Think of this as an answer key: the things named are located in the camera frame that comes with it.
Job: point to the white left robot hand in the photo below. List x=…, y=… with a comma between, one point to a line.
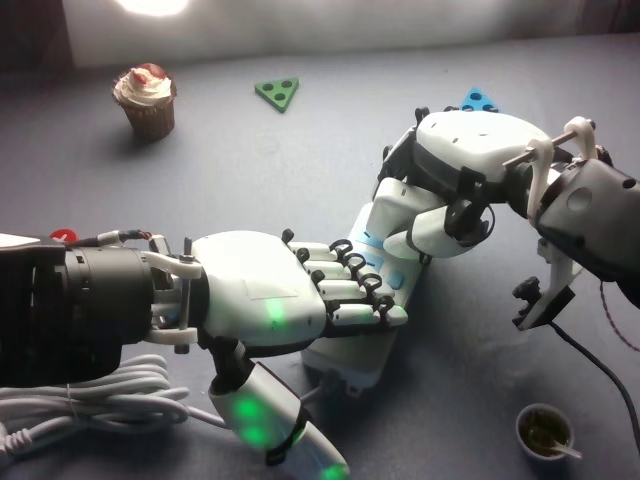
x=250, y=285

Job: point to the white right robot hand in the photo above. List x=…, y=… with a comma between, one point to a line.
x=480, y=140

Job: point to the white power adapter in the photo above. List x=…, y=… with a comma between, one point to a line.
x=395, y=200

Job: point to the white power strip blue sockets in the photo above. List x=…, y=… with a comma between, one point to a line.
x=360, y=360

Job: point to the blue triangle block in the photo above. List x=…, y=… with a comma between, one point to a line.
x=475, y=100

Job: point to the small red round object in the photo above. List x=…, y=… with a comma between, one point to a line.
x=65, y=236

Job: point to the green triangle block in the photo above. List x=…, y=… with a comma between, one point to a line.
x=277, y=92

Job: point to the toy cupcake white cream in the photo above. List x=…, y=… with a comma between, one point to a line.
x=147, y=100

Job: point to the grey table cloth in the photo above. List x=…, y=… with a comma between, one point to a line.
x=475, y=375

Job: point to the small white soup bowl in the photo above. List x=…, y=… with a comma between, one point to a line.
x=542, y=435

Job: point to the small white spoon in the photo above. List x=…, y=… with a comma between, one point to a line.
x=565, y=451

